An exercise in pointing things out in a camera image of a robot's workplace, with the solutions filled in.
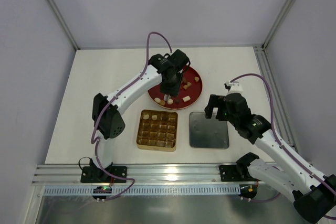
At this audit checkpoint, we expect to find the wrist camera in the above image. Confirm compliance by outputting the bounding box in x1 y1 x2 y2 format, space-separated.
167 49 191 72
224 81 243 95

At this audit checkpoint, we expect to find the aluminium rail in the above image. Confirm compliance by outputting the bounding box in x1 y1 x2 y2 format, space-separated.
31 163 287 186

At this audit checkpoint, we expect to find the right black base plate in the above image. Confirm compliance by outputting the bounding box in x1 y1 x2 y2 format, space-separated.
219 164 257 182

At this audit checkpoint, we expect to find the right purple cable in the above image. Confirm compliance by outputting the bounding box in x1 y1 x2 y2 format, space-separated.
229 73 336 219

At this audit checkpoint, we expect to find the silver square tin lid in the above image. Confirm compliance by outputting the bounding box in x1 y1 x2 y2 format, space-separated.
189 112 229 149

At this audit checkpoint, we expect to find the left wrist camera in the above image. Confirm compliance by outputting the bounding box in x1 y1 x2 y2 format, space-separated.
167 49 191 72

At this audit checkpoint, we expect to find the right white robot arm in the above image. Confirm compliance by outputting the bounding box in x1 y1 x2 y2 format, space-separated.
204 93 335 223

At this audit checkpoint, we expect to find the round red tray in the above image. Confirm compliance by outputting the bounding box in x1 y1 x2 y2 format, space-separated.
148 67 203 110

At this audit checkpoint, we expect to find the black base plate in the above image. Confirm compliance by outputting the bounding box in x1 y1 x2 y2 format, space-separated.
219 164 257 182
80 165 128 184

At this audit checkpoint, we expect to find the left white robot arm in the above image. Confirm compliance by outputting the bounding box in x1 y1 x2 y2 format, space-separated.
91 50 190 170

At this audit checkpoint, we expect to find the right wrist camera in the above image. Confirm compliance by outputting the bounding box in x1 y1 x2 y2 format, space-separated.
224 81 243 95

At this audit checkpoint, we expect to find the slotted cable duct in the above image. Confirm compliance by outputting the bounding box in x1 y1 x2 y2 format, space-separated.
43 184 240 196

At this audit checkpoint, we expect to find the white rectangular chocolate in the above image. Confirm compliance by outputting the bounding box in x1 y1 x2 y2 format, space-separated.
183 96 191 102

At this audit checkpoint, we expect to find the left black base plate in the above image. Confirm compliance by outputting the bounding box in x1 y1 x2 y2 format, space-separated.
80 165 128 184

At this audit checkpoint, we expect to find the gold chocolate box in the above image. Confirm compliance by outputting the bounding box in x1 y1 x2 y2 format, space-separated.
136 110 178 152

